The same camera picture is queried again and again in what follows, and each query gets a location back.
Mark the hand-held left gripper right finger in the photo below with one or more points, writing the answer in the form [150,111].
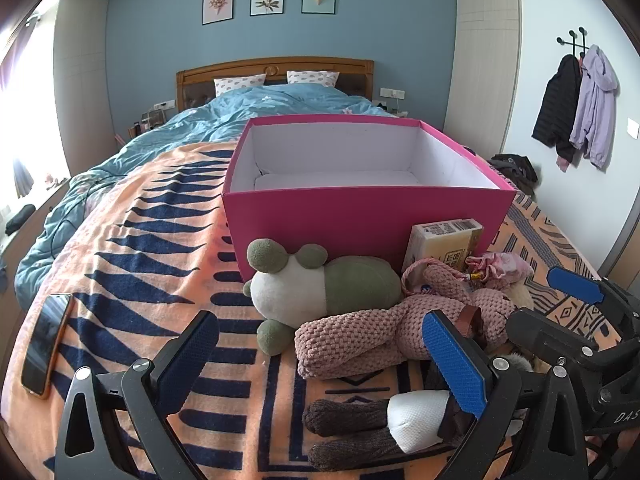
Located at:
[455,365]

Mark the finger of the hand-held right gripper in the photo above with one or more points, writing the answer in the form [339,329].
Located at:
[550,335]
[575,285]

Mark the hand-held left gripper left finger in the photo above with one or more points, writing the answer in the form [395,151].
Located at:
[192,355]

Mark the beige fluffy plush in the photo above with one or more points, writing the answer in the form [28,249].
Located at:
[522,296]

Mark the pink knitted bunny plush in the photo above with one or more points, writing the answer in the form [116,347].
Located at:
[360,335]

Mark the brown knitted plush doll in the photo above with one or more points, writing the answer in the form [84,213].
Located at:
[345,415]

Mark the yellow tissue packet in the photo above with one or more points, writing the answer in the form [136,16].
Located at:
[440,245]

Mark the green frog plush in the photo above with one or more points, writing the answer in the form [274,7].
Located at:
[350,285]

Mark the pink cardboard box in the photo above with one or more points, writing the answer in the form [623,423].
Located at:
[320,220]

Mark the pink garment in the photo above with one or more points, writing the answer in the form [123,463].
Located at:
[563,163]

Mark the black bag on bed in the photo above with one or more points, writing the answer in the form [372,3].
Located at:
[515,167]

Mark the smartphone with orange case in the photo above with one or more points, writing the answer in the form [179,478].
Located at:
[47,340]

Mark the black puffer jacket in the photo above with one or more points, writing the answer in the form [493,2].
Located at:
[555,105]

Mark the lilac hooded jacket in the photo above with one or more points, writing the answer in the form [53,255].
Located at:
[595,105]

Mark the black cloth bundle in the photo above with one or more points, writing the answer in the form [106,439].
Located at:
[19,220]

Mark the bedside bottles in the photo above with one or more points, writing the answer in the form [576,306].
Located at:
[147,121]

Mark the beige wardrobe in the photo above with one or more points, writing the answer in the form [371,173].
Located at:
[487,60]

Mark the blue duvet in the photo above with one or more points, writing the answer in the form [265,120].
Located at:
[280,100]

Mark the white printed pillow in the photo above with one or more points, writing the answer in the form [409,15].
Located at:
[312,78]
[240,84]

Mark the wooden headboard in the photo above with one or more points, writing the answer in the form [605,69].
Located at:
[275,65]

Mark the framed pink flower picture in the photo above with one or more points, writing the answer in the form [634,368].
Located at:
[218,5]

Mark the white wall switch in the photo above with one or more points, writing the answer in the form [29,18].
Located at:
[634,129]

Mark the black wall coat rack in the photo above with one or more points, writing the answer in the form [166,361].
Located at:
[580,40]

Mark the white wall socket panel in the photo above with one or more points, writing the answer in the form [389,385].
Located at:
[164,105]
[392,93]

